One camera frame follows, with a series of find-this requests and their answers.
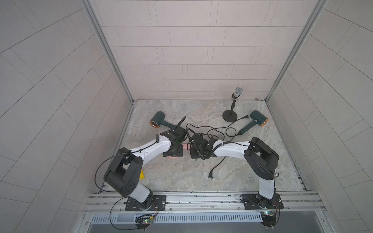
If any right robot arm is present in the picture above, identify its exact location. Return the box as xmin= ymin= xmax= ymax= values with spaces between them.
xmin=188 ymin=134 xmax=283 ymax=210

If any green hair dryer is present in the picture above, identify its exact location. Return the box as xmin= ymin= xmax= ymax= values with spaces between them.
xmin=237 ymin=110 xmax=268 ymax=136
xmin=150 ymin=111 xmax=176 ymax=129

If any yellow triangular plastic piece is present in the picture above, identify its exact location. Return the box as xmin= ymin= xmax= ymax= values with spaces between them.
xmin=139 ymin=171 xmax=145 ymax=180

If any aluminium rail frame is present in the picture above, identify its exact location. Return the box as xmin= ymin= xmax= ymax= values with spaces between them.
xmin=83 ymin=191 xmax=326 ymax=214

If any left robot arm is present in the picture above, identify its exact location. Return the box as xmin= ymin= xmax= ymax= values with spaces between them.
xmin=104 ymin=127 xmax=186 ymax=210

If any microphone on black stand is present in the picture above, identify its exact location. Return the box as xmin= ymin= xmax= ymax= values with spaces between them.
xmin=222 ymin=87 xmax=243 ymax=122

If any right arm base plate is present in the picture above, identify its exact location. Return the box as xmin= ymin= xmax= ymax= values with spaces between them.
xmin=240 ymin=193 xmax=284 ymax=211

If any pink hair dryer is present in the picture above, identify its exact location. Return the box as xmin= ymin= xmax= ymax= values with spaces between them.
xmin=183 ymin=144 xmax=190 ymax=151

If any right circuit board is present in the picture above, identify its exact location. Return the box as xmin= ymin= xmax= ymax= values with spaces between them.
xmin=260 ymin=212 xmax=277 ymax=227

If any left circuit board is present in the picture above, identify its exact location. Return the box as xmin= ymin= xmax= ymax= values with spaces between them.
xmin=135 ymin=214 xmax=155 ymax=224

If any circuit board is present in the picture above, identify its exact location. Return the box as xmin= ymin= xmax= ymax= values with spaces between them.
xmin=260 ymin=212 xmax=277 ymax=227
xmin=135 ymin=214 xmax=155 ymax=224

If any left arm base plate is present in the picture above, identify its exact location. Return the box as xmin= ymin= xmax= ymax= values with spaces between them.
xmin=125 ymin=195 xmax=167 ymax=211

